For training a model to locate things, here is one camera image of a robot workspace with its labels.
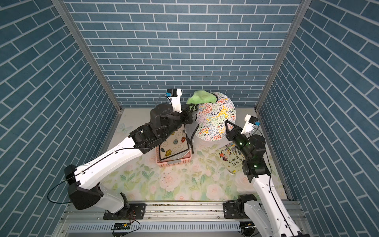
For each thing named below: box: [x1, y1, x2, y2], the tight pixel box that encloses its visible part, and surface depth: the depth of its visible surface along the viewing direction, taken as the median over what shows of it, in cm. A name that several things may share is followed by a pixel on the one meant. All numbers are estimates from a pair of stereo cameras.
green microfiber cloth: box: [186, 89, 217, 112], surface depth 62 cm
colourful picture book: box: [214, 141, 246, 175], surface depth 95 cm
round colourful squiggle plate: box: [194, 92, 237, 142], surface depth 72 cm
